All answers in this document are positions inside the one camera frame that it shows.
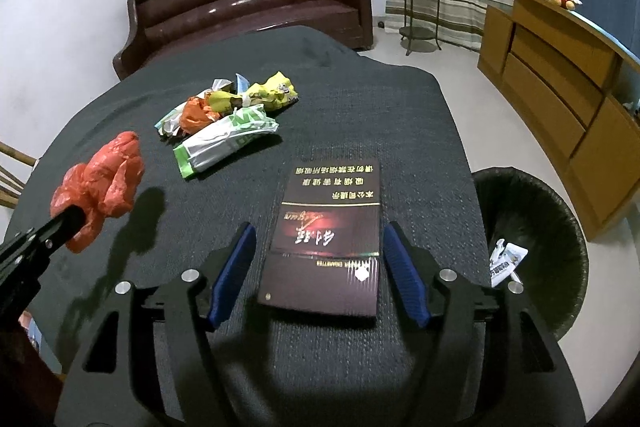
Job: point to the wooden sideboard cabinet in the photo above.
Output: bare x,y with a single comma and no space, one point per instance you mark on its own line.
564,76

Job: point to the white yellow lemon wrapper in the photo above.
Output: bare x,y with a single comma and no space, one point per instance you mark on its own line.
221,97

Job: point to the black trash bin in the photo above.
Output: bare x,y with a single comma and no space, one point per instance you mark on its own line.
523,210

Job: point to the red plastic bag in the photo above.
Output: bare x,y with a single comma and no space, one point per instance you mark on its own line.
103,188

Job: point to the dark cigarette box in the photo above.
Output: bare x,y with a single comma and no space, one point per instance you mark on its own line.
324,255

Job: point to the green white snack wrapper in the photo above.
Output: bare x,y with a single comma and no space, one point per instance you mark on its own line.
222,138

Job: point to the orange wrapper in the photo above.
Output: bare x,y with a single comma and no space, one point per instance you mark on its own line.
196,115

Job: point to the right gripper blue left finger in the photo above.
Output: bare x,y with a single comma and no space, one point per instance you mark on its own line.
114,381

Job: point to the yellow snack wrapper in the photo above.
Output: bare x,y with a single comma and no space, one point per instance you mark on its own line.
275,93

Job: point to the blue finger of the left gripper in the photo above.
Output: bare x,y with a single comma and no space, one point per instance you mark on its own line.
59,229

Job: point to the small blue white wrapper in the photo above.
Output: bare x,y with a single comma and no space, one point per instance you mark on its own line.
241,84

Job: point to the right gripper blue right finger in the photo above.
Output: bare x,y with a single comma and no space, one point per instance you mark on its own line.
492,361

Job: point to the white paper trash in bin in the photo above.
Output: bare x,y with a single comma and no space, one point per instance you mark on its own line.
504,260

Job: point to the dark brown leather sofa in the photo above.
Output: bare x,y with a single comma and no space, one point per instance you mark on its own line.
159,28

